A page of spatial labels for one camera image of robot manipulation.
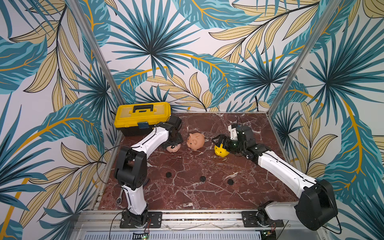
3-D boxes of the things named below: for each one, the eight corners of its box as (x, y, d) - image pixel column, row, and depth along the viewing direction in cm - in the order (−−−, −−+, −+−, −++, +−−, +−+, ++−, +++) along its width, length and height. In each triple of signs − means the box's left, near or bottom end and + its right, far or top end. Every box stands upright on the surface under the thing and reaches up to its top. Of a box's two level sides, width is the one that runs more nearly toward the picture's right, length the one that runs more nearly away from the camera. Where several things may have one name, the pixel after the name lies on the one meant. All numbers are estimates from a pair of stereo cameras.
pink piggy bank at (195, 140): (186, 150, 100) (186, 142, 92) (187, 141, 105) (187, 132, 97) (203, 151, 100) (204, 143, 92) (203, 141, 105) (204, 132, 97)
